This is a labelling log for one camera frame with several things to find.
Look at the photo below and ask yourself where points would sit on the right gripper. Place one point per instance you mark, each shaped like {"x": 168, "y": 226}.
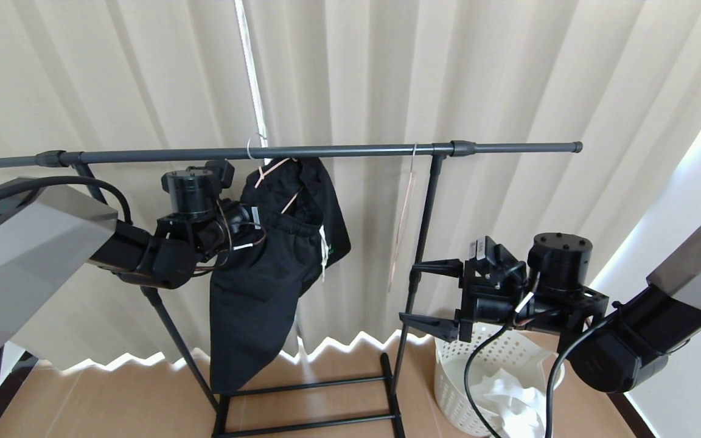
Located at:
{"x": 496, "y": 304}

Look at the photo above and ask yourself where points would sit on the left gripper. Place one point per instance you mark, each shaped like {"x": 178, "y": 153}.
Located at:
{"x": 242, "y": 222}

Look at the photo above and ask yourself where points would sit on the pink clothes hanger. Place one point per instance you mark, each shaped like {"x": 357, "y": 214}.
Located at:
{"x": 406, "y": 213}
{"x": 265, "y": 170}

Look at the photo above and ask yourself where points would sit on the black shorts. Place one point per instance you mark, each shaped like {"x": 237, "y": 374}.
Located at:
{"x": 265, "y": 274}

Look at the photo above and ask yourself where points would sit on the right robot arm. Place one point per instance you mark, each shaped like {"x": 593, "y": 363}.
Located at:
{"x": 679, "y": 316}

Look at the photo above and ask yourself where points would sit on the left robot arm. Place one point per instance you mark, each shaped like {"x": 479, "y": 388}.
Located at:
{"x": 34, "y": 255}

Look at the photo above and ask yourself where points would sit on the white laundry basket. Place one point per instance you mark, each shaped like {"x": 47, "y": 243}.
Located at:
{"x": 448, "y": 383}

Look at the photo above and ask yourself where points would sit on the black clothes rack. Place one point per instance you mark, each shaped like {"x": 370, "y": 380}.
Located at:
{"x": 356, "y": 149}

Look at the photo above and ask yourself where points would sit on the white garment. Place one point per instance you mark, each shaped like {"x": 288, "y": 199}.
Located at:
{"x": 509, "y": 401}

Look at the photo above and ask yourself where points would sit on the beige curtain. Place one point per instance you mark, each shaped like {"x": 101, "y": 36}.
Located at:
{"x": 509, "y": 73}

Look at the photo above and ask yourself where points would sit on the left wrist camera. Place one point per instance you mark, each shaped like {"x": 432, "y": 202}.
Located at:
{"x": 219, "y": 173}

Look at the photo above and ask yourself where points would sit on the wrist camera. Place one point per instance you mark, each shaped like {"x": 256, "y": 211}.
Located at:
{"x": 219, "y": 173}
{"x": 490, "y": 258}

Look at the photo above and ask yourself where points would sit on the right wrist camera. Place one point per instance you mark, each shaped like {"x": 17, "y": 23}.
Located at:
{"x": 490, "y": 258}

